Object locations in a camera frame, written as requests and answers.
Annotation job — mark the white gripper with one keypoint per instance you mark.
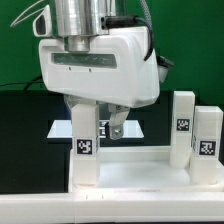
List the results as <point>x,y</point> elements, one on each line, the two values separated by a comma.
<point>116,70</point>

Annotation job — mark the white desk top tray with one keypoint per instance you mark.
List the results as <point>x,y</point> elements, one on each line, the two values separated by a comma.
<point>143,170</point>

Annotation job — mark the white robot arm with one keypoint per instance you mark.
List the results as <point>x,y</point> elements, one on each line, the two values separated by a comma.
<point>76,22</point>

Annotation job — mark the fiducial marker sheet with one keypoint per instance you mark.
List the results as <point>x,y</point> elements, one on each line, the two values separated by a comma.
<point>62,129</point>

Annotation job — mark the white front rail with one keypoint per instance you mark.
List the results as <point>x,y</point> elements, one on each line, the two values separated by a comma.
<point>111,207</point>

